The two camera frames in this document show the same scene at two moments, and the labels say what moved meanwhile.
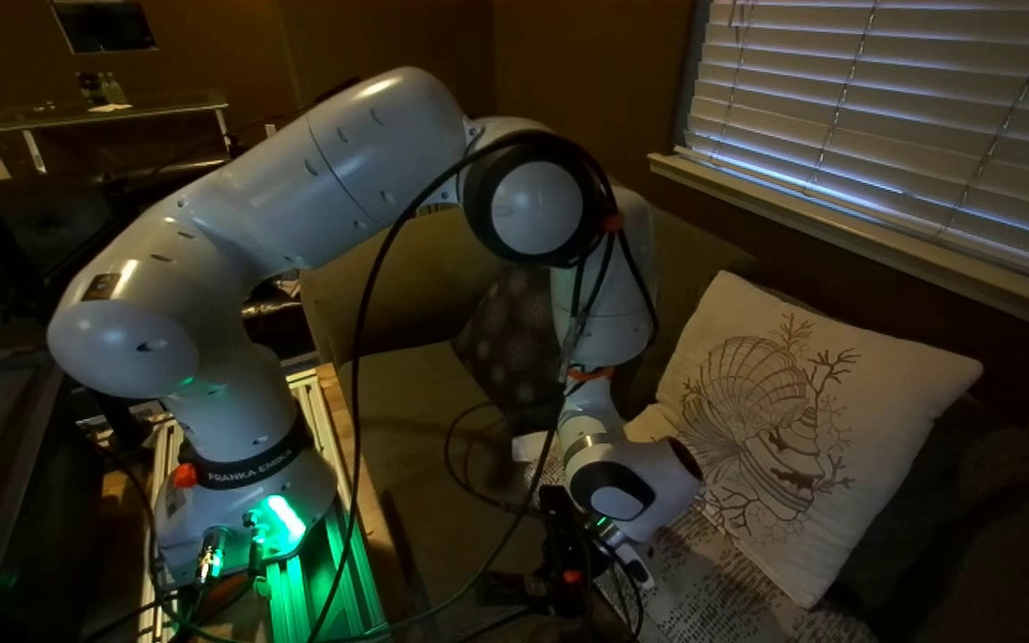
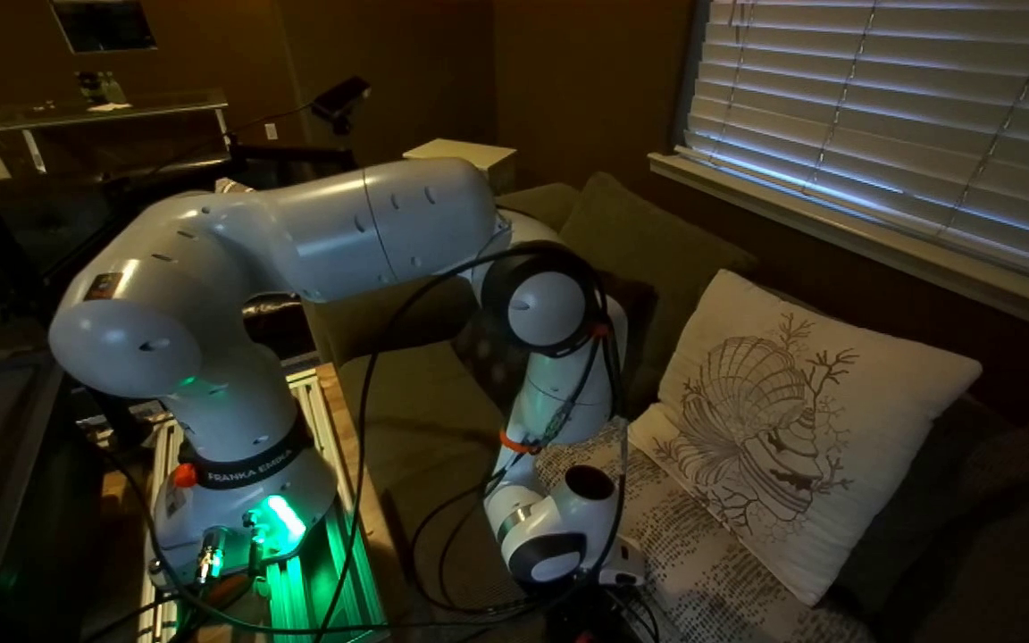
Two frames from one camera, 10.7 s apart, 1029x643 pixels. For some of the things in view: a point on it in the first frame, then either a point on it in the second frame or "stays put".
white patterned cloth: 711,583 stays put
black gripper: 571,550 → 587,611
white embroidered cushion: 803,427 stays put
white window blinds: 961,111 stays put
